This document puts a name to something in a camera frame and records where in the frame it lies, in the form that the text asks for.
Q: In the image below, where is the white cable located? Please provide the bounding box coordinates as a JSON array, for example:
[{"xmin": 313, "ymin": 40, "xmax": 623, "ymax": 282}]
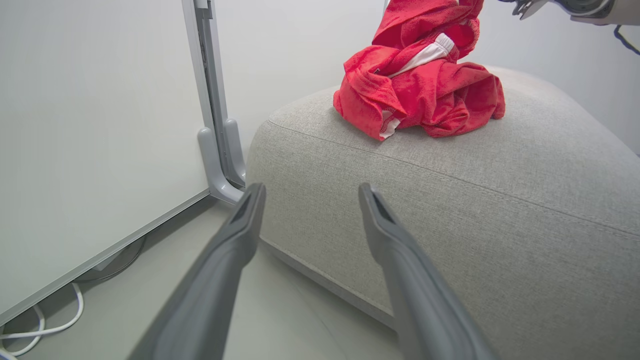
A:
[{"xmin": 0, "ymin": 282, "xmax": 85, "ymax": 360}]

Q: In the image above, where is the white partition panel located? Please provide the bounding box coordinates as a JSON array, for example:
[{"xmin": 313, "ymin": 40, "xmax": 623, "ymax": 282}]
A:
[{"xmin": 0, "ymin": 0, "xmax": 211, "ymax": 327}]

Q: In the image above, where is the dark grey floor cable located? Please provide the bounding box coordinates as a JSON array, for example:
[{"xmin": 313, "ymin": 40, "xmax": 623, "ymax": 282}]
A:
[{"xmin": 75, "ymin": 236, "xmax": 147, "ymax": 284}]

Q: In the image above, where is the grey partition post with feet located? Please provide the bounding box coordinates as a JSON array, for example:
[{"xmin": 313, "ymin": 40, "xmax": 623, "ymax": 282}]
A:
[{"xmin": 181, "ymin": 0, "xmax": 247, "ymax": 205}]

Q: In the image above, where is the light grey fabric sofa seat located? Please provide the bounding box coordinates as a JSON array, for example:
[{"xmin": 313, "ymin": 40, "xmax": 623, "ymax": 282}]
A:
[{"xmin": 246, "ymin": 65, "xmax": 640, "ymax": 360}]

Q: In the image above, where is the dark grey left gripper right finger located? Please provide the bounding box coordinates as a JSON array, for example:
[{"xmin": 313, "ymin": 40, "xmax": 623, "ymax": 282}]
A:
[{"xmin": 358, "ymin": 183, "xmax": 498, "ymax": 360}]

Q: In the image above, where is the red garment with white band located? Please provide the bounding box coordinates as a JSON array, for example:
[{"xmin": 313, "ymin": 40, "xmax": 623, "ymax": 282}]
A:
[{"xmin": 333, "ymin": 0, "xmax": 506, "ymax": 142}]

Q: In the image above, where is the dark blue cable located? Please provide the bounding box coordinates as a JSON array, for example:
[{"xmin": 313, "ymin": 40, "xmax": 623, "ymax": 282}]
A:
[{"xmin": 613, "ymin": 24, "xmax": 640, "ymax": 57}]

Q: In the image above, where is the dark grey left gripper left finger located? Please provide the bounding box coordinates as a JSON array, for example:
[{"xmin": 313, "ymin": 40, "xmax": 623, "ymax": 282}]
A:
[{"xmin": 127, "ymin": 182, "xmax": 267, "ymax": 360}]

